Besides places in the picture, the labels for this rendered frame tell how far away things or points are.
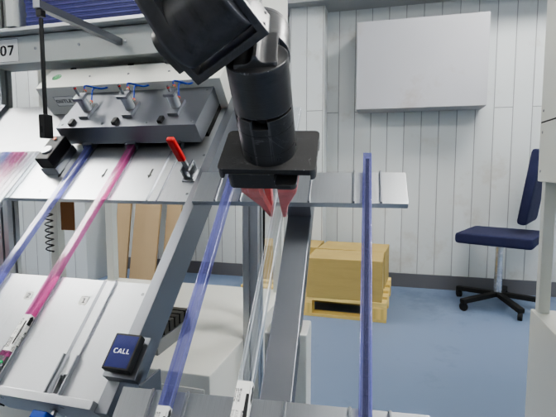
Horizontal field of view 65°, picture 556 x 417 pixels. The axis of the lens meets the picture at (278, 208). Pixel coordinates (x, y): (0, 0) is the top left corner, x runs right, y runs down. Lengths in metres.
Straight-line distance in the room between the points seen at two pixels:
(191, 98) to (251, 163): 0.56
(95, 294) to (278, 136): 0.47
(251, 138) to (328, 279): 2.68
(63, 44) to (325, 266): 2.26
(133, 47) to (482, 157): 3.26
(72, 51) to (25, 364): 0.78
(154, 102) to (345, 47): 3.18
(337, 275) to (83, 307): 2.43
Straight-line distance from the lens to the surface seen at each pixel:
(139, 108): 1.03
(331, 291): 3.10
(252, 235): 1.04
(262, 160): 0.44
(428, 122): 3.96
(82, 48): 1.25
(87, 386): 0.71
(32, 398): 0.72
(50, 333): 0.79
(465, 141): 3.97
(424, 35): 3.81
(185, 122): 0.93
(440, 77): 3.74
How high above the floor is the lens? 1.04
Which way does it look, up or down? 5 degrees down
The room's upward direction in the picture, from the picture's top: straight up
